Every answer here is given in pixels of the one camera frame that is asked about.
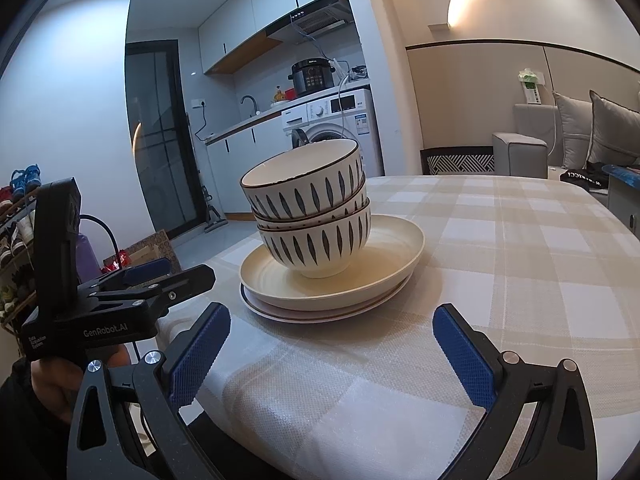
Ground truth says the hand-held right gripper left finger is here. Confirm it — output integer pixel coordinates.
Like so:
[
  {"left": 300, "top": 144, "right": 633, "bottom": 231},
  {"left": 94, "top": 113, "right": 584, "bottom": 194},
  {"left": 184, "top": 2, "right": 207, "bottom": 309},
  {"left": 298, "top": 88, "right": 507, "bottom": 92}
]
[{"left": 66, "top": 302, "right": 232, "bottom": 480}]

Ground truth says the grey sofa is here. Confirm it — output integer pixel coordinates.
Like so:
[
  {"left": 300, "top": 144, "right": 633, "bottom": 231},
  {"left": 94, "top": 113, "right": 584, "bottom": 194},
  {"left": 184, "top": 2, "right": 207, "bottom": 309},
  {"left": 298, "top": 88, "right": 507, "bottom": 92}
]
[{"left": 492, "top": 87, "right": 640, "bottom": 196}]

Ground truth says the steel range hood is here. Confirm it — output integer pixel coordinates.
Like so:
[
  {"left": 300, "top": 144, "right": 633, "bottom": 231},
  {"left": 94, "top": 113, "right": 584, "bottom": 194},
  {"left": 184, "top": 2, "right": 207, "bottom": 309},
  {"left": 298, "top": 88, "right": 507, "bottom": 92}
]
[{"left": 265, "top": 0, "right": 356, "bottom": 46}]

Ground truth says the cream plate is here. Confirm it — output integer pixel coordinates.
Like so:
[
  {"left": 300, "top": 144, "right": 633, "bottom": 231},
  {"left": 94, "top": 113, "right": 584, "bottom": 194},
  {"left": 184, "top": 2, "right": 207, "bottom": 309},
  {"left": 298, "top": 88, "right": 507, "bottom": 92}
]
[{"left": 239, "top": 214, "right": 426, "bottom": 311}]

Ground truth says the grey drawer cabinet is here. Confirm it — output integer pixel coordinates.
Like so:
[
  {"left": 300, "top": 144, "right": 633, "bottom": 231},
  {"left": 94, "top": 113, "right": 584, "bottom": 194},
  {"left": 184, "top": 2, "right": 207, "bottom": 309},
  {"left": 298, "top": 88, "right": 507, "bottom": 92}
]
[{"left": 602, "top": 177, "right": 640, "bottom": 241}]

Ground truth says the black multicooker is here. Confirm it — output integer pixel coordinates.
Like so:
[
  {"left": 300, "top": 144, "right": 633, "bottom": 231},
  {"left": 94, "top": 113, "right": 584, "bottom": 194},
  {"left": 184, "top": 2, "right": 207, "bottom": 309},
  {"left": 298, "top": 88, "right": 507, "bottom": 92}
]
[{"left": 287, "top": 59, "right": 337, "bottom": 97}]

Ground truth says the dark glass door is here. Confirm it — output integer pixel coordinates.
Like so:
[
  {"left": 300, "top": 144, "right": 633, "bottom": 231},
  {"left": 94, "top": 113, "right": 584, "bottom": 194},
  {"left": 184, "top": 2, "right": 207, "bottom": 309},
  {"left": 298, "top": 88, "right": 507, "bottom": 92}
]
[{"left": 124, "top": 39, "right": 203, "bottom": 241}]

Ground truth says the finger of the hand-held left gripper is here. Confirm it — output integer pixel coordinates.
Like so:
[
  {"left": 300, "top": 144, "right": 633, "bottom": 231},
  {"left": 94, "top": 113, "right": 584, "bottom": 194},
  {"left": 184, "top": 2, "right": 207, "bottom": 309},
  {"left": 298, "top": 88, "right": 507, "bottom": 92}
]
[
  {"left": 92, "top": 263, "right": 217, "bottom": 315},
  {"left": 75, "top": 256, "right": 173, "bottom": 297}
]

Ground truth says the black printed garment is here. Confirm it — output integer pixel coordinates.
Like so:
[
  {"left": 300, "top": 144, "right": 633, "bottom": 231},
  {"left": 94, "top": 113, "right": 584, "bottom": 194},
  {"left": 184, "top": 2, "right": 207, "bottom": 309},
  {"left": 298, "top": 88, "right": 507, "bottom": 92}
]
[{"left": 559, "top": 161, "right": 613, "bottom": 192}]

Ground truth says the white kitchen base cabinet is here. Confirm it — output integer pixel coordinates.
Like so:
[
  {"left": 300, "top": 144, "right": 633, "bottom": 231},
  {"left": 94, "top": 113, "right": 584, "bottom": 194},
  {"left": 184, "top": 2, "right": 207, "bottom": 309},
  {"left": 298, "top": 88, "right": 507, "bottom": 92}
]
[{"left": 205, "top": 110, "right": 296, "bottom": 218}]

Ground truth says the white washing machine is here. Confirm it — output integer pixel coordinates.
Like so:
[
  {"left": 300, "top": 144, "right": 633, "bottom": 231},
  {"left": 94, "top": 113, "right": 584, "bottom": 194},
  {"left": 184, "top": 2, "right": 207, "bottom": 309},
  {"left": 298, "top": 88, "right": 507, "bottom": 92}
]
[{"left": 282, "top": 87, "right": 386, "bottom": 181}]

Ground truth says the white wall cabinet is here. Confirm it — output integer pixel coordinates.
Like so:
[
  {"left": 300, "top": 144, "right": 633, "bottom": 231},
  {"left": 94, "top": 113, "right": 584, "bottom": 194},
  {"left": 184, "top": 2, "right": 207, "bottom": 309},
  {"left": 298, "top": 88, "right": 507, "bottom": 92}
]
[{"left": 197, "top": 0, "right": 356, "bottom": 76}]

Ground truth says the beige checked tablecloth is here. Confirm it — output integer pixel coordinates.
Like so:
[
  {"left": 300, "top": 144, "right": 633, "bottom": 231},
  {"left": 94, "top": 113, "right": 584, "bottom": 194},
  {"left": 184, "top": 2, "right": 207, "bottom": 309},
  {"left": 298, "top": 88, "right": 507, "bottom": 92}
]
[{"left": 157, "top": 175, "right": 640, "bottom": 480}]

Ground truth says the white stick vacuum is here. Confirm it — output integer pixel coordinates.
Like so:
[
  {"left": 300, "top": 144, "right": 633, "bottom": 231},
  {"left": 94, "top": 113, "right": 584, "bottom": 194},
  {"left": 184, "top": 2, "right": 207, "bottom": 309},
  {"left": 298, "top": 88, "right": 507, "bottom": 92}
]
[{"left": 197, "top": 170, "right": 228, "bottom": 233}]

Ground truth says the blue mat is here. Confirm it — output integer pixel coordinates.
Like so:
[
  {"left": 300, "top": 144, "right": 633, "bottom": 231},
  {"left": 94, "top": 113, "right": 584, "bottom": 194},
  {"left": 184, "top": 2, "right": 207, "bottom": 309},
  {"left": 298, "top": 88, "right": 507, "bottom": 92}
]
[{"left": 600, "top": 162, "right": 640, "bottom": 186}]

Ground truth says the purple bag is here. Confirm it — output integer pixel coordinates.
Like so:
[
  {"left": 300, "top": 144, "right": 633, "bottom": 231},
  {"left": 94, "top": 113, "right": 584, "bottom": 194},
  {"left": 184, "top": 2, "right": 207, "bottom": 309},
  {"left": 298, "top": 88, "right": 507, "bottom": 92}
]
[{"left": 75, "top": 232, "right": 103, "bottom": 281}]

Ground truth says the person's left hand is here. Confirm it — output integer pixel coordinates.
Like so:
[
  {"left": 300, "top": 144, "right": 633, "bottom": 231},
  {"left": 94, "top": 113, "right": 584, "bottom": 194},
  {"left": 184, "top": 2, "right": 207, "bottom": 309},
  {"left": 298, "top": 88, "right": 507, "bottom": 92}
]
[{"left": 27, "top": 344, "right": 132, "bottom": 412}]

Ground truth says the pale pink plate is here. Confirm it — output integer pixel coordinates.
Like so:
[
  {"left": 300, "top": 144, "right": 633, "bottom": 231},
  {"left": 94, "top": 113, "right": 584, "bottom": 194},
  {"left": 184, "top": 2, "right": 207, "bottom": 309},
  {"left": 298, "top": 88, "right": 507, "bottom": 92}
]
[{"left": 240, "top": 270, "right": 416, "bottom": 323}]

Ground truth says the row of shoes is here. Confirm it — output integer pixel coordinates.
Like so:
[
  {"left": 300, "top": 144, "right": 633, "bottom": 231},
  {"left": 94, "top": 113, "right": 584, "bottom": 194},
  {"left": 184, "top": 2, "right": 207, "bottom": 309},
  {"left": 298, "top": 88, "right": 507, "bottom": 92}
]
[{"left": 0, "top": 162, "right": 46, "bottom": 331}]

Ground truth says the brown cardboard box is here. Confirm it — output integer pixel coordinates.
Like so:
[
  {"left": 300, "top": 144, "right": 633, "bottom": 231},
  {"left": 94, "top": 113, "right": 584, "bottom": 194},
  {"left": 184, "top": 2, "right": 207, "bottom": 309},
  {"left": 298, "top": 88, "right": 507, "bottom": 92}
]
[{"left": 102, "top": 229, "right": 182, "bottom": 273}]

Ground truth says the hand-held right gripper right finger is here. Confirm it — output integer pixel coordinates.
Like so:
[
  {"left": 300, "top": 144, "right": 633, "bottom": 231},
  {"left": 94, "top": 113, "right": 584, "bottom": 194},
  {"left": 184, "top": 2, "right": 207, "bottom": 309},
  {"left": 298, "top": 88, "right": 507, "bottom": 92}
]
[{"left": 432, "top": 302, "right": 598, "bottom": 480}]

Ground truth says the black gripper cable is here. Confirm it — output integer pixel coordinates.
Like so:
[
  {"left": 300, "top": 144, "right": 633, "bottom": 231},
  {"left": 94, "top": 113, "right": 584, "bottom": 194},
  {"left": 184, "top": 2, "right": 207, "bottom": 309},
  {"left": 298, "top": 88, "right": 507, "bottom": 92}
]
[{"left": 79, "top": 214, "right": 123, "bottom": 268}]

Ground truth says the grey cushion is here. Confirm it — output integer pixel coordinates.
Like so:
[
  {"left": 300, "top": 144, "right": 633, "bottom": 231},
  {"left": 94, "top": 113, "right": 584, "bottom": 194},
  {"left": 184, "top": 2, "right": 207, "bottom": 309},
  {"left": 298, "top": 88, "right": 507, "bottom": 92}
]
[
  {"left": 552, "top": 91, "right": 596, "bottom": 171},
  {"left": 586, "top": 90, "right": 640, "bottom": 168}
]

